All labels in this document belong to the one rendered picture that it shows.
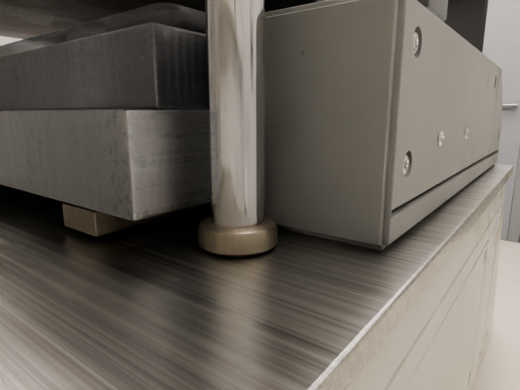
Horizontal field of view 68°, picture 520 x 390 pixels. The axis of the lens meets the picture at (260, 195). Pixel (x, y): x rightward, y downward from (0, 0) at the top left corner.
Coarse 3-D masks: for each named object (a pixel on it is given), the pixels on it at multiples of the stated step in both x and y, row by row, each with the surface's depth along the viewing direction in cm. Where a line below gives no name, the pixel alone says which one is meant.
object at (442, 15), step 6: (420, 0) 20; (426, 0) 20; (432, 0) 20; (438, 0) 21; (444, 0) 22; (426, 6) 20; (432, 6) 20; (438, 6) 21; (444, 6) 22; (438, 12) 21; (444, 12) 22; (444, 18) 22
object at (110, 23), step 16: (112, 16) 14; (128, 16) 13; (144, 16) 13; (160, 16) 13; (176, 16) 13; (192, 16) 13; (48, 32) 17; (64, 32) 16; (80, 32) 16; (96, 32) 15; (0, 48) 20; (16, 48) 19; (32, 48) 18
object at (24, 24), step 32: (0, 0) 17; (32, 0) 17; (64, 0) 17; (96, 0) 17; (128, 0) 17; (160, 0) 17; (192, 0) 17; (288, 0) 17; (320, 0) 18; (0, 32) 24; (32, 32) 24
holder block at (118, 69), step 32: (128, 32) 12; (160, 32) 11; (192, 32) 12; (0, 64) 18; (32, 64) 16; (64, 64) 14; (96, 64) 13; (128, 64) 12; (160, 64) 11; (192, 64) 12; (0, 96) 18; (32, 96) 16; (64, 96) 15; (96, 96) 13; (128, 96) 12; (160, 96) 12; (192, 96) 13
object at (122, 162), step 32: (0, 128) 15; (32, 128) 13; (64, 128) 12; (96, 128) 11; (128, 128) 10; (160, 128) 11; (192, 128) 11; (0, 160) 15; (32, 160) 13; (64, 160) 12; (96, 160) 11; (128, 160) 10; (160, 160) 11; (192, 160) 12; (32, 192) 14; (64, 192) 12; (96, 192) 11; (128, 192) 10; (160, 192) 11; (192, 192) 12; (64, 224) 13; (96, 224) 12; (128, 224) 12
